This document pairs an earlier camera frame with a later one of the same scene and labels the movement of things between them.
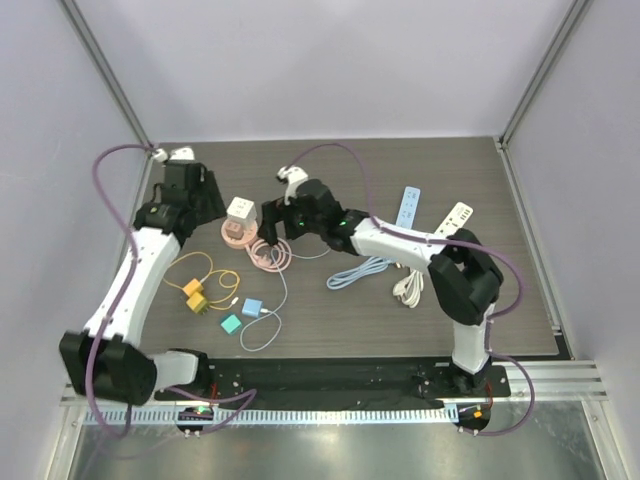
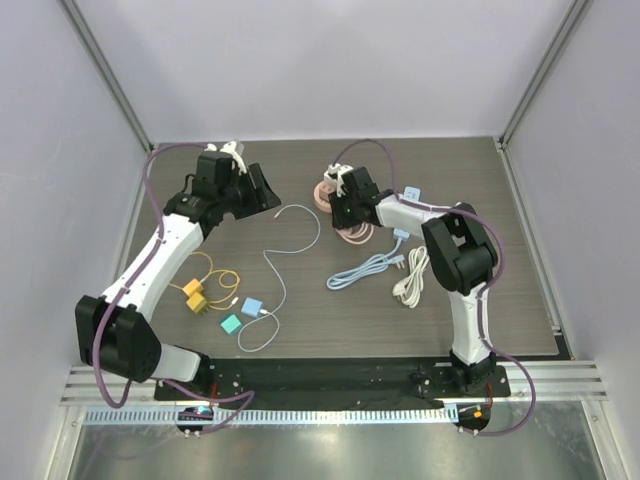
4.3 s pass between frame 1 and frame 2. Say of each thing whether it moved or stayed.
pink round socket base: moved
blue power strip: moved
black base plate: stayed
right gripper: moved
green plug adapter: stayed
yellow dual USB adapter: stayed
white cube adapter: moved
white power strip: stayed
